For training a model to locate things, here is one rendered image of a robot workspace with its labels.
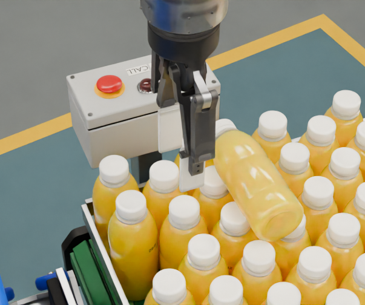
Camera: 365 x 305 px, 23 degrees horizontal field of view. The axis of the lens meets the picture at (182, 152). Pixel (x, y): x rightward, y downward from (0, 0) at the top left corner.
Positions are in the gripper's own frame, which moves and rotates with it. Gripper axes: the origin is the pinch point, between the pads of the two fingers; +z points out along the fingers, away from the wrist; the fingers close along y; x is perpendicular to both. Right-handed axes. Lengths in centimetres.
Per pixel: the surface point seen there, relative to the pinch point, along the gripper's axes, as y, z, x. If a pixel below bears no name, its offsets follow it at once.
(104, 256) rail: -3.3, 20.0, -9.5
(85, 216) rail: -11.0, 20.3, -9.6
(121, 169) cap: -8.8, 10.2, -4.8
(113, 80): -22.4, 6.9, -1.0
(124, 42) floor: -162, 119, 47
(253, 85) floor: -125, 118, 79
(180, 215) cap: 1.6, 10.0, -0.5
